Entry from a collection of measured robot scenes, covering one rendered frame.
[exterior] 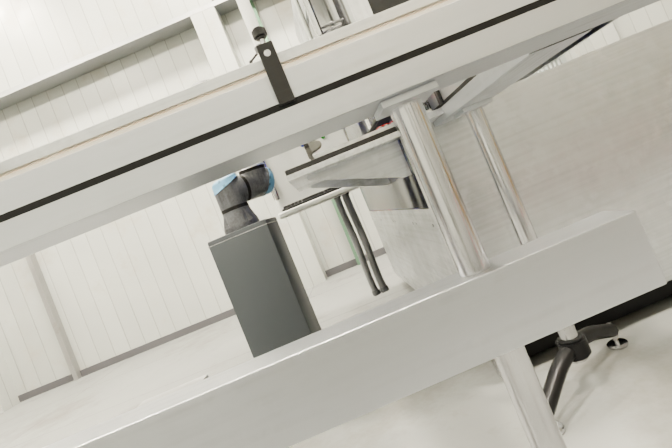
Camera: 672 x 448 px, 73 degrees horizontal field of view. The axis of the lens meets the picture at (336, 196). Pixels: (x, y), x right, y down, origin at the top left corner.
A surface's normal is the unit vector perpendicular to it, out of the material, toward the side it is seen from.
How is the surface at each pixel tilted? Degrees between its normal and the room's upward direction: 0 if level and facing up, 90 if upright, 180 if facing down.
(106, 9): 90
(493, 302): 90
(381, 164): 90
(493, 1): 90
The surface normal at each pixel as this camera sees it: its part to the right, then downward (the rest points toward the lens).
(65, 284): -0.04, -0.01
